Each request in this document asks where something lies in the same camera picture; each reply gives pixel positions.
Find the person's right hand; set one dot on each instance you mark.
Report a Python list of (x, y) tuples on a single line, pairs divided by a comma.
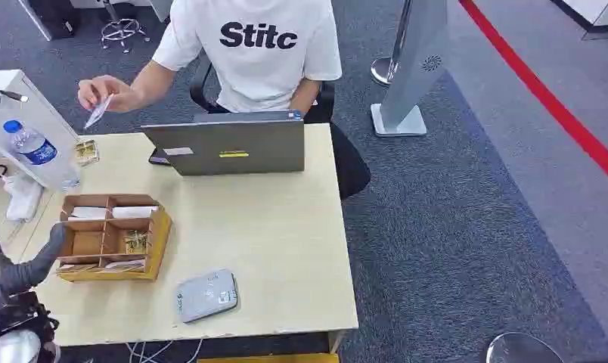
[(108, 95)]

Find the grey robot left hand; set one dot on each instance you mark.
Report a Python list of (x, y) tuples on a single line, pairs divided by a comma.
[(31, 268)]

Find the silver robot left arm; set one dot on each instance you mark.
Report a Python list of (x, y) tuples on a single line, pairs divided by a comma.
[(13, 340)]

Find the gold patterned card stack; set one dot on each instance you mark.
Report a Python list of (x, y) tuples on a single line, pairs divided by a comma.
[(86, 152), (136, 242)]

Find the chrome chair base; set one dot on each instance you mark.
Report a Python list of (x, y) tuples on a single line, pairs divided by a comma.
[(121, 27)]

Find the white side cabinet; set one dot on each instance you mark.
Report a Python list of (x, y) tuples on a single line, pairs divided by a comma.
[(38, 112)]

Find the black phone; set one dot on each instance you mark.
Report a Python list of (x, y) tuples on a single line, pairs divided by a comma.
[(156, 159)]

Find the clear water bottle blue label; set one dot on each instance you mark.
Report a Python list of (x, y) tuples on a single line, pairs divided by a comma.
[(36, 149)]

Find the flat white card stack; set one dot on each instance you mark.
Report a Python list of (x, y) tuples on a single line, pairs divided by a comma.
[(123, 264)]

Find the black cabinet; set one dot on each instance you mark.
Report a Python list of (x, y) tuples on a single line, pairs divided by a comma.
[(56, 17)]

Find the black office chair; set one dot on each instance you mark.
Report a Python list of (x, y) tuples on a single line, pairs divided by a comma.
[(204, 95)]

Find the wooden card box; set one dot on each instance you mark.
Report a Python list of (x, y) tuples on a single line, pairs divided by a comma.
[(156, 245)]

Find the grey laptop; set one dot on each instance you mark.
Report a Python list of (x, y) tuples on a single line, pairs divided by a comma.
[(234, 148)]

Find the person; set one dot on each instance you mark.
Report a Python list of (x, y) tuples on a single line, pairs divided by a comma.
[(259, 65)]

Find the yellow board under desk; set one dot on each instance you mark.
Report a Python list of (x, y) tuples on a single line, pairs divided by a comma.
[(269, 358)]

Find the grey kiosk stand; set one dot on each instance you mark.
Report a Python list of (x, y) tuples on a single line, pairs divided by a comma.
[(414, 65)]

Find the red floor tape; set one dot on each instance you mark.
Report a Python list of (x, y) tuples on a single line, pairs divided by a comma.
[(549, 100)]

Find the round chrome stanchion base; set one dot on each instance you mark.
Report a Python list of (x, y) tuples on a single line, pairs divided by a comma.
[(522, 349)]

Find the white counter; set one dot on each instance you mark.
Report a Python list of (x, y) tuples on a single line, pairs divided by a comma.
[(592, 12)]

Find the chrome stanchion post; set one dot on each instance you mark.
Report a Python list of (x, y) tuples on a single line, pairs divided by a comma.
[(391, 60)]

